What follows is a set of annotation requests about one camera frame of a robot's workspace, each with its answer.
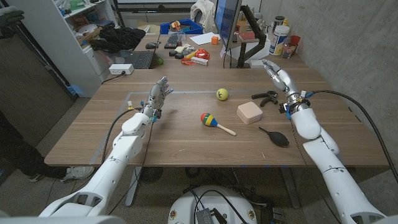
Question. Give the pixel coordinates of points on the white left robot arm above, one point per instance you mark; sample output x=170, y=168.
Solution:
x=112, y=168

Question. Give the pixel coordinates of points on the white wipes canister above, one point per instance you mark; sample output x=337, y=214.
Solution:
x=278, y=40

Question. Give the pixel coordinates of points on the red cup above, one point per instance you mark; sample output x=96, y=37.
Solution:
x=295, y=40

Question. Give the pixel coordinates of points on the white paper sheet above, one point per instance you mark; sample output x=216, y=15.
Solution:
x=202, y=39

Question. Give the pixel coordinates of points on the small green ball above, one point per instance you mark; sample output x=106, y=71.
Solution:
x=160, y=61

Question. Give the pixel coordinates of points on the computer monitor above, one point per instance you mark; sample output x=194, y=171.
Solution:
x=226, y=21

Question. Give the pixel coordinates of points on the black rubber air blower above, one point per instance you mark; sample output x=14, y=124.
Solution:
x=278, y=139

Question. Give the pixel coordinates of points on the yellow tennis ball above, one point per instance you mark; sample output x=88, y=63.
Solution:
x=222, y=94

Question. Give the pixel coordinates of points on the white sneaker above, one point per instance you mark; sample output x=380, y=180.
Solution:
x=77, y=173

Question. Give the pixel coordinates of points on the white flat box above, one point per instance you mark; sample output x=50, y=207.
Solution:
x=255, y=64

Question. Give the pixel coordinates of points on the small white long box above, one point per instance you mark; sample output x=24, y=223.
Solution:
x=199, y=61

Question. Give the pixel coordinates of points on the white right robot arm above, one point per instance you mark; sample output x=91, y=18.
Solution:
x=332, y=168

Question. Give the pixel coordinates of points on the dark gloved person hand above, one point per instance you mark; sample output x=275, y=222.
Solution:
x=9, y=18

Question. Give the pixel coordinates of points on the pink square jewelry box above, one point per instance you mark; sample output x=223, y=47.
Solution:
x=249, y=112

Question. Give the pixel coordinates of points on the orange cube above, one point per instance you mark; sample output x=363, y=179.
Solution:
x=214, y=40

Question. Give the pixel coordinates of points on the black computer mouse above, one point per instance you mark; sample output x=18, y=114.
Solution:
x=151, y=45

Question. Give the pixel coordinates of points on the blue plastic bin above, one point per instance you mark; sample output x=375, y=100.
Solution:
x=191, y=28

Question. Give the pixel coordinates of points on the colourful striped wooden maraca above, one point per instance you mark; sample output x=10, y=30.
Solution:
x=209, y=119

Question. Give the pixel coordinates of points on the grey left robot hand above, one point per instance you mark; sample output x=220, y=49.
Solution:
x=156, y=98

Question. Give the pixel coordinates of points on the person leg dark trousers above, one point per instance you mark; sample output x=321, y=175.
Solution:
x=21, y=152

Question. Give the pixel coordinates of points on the white shelf unit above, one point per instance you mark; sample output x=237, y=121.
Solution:
x=59, y=43

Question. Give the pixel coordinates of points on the black crumpled cloth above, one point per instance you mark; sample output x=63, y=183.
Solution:
x=119, y=39

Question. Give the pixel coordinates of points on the dark lidded bottle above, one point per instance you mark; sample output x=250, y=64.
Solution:
x=277, y=22

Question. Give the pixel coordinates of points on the black laptop keyboard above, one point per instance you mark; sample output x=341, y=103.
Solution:
x=141, y=59

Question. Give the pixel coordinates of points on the grey table leg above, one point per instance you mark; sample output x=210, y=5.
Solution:
x=133, y=186
x=290, y=186

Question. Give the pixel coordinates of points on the white robot torso base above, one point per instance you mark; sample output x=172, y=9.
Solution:
x=189, y=207

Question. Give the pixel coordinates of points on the white jacket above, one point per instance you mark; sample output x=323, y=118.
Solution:
x=203, y=14

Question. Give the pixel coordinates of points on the black spring clamp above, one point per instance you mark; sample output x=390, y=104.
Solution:
x=269, y=97

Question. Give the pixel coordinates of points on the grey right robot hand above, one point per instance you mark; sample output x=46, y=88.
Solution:
x=286, y=81

